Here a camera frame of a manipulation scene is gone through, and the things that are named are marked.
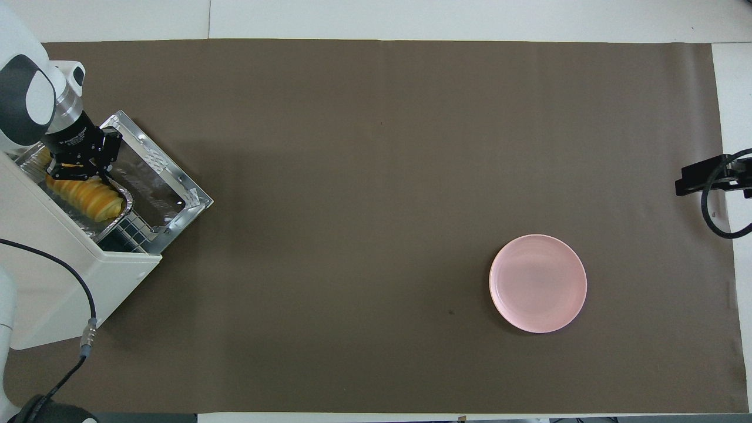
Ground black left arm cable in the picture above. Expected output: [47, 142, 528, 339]
[0, 238, 98, 423]

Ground metal wire oven rack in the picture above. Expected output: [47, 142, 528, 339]
[88, 209, 160, 254]

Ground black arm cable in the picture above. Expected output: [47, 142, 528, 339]
[700, 148, 752, 240]
[0, 238, 98, 423]

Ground yellow twisted bread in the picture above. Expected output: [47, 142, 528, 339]
[36, 150, 125, 223]

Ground glass oven door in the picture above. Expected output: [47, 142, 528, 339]
[100, 110, 214, 254]

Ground white toaster oven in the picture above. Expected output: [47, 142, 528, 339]
[0, 150, 163, 351]

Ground brown table mat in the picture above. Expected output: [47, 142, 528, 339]
[0, 39, 750, 414]

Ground aluminium foil tray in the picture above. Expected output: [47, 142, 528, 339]
[15, 144, 135, 239]

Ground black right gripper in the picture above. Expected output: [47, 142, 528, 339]
[674, 152, 752, 198]

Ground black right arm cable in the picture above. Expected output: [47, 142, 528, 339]
[700, 148, 752, 240]

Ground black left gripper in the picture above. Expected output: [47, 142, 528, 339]
[44, 110, 123, 182]

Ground pink plate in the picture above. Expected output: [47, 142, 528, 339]
[489, 234, 588, 334]

